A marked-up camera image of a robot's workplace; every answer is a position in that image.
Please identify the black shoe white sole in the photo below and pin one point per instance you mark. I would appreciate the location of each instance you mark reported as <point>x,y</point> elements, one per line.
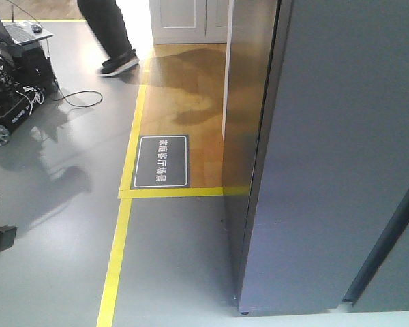
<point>114,67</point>

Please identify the open fridge door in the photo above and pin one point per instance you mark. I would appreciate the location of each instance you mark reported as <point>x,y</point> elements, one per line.
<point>336,164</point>

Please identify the black computer mouse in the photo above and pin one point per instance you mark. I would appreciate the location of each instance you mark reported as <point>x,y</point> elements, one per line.
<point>36,28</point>

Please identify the white panelled door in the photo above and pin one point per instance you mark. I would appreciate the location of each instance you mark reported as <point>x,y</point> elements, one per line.
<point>189,21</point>

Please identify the grey laptop on cart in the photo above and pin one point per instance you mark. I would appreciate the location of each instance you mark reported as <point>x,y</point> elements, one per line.
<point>20,33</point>

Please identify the dark floor sign sticker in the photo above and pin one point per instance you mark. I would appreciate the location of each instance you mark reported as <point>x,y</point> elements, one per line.
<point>162,162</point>

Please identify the person leg dark trousers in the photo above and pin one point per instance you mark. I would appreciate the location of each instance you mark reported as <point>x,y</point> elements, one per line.
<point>105,19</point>

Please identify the black mobile robot cart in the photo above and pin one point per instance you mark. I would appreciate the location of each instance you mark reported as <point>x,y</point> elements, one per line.
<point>26,80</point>

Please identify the dark grey fridge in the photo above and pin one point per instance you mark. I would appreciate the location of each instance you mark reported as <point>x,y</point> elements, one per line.
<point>382,284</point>

